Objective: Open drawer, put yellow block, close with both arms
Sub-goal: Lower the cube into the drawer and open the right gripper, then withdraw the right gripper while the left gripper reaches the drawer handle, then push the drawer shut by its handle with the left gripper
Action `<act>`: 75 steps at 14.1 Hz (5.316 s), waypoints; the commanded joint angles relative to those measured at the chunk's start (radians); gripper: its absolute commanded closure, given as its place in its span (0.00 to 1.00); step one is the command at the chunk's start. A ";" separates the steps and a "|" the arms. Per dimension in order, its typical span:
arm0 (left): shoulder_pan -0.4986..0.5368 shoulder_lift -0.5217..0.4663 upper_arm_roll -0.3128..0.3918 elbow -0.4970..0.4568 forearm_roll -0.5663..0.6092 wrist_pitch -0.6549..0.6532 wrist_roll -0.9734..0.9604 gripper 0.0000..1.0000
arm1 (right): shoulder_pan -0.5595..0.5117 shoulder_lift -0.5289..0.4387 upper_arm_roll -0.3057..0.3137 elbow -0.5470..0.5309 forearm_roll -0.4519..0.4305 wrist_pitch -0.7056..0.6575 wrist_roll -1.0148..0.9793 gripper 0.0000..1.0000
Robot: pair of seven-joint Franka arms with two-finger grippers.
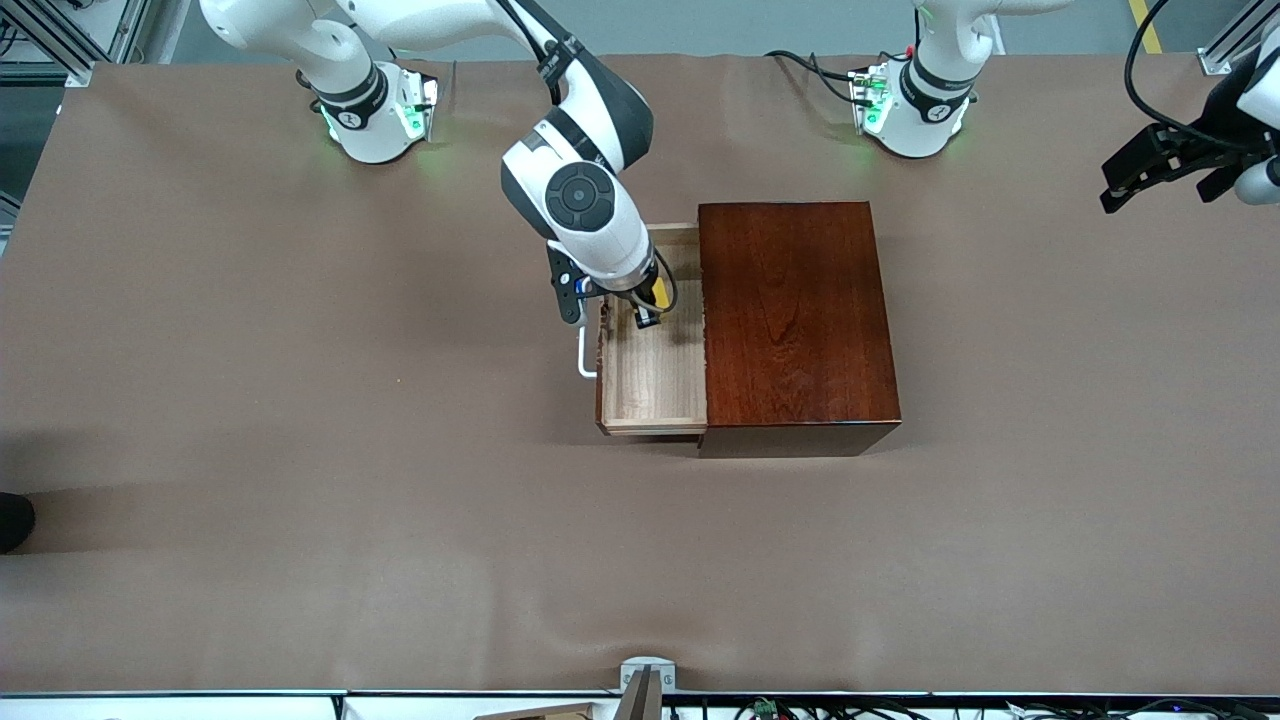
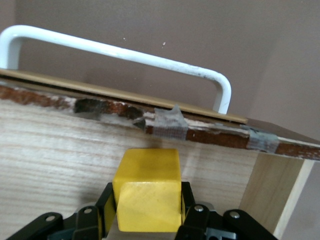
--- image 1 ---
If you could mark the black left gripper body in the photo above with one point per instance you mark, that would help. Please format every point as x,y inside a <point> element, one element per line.
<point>1203,147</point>

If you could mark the yellow block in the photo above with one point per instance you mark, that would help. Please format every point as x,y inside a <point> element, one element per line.
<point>661,292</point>

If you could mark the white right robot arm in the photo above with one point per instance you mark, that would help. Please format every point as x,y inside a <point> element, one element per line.
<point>590,240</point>

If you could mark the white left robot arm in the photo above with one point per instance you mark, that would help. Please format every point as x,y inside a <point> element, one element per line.
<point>925,125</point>

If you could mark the aluminium profile bar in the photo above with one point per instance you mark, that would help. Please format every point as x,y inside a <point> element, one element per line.
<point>1225,50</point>

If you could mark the dark brown wooden cabinet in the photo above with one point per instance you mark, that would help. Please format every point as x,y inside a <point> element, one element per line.
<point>800,320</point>

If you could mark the grey metal clamp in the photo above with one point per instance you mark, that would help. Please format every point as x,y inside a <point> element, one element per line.
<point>647,672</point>

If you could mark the small green connector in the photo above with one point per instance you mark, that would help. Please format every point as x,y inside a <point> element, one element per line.
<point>765,708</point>

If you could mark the brown cardboard piece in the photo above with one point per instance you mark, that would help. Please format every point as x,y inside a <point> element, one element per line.
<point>540,713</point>

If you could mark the black rounded object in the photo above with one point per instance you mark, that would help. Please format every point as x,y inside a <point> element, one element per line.
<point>14,522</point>

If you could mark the aluminium frame structure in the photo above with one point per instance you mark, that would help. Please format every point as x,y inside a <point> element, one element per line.
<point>110,25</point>

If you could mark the white table edge rail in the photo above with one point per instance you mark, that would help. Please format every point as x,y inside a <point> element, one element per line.
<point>200,708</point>

